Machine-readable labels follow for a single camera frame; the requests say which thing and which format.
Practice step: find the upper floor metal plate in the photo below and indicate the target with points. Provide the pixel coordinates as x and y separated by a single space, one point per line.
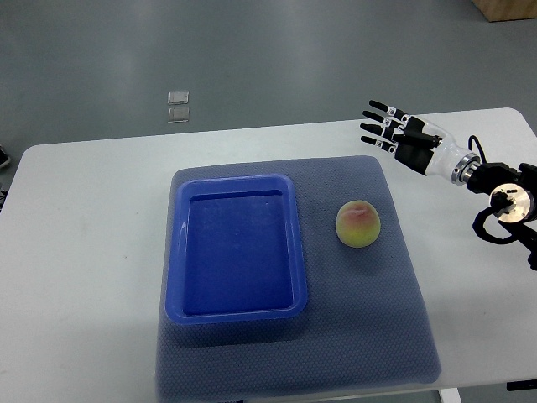
178 97

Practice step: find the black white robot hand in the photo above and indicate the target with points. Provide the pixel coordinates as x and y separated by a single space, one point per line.
412 141

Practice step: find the peach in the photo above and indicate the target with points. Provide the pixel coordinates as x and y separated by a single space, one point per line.
358 224

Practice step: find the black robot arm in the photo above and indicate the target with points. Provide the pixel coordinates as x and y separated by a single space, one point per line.
511 196

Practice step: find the white table leg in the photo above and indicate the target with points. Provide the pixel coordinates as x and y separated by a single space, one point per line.
450 395

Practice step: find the blue plastic tray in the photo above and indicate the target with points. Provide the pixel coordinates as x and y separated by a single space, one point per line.
236 252

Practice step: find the black shoe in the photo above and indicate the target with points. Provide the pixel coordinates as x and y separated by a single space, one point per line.
5 159

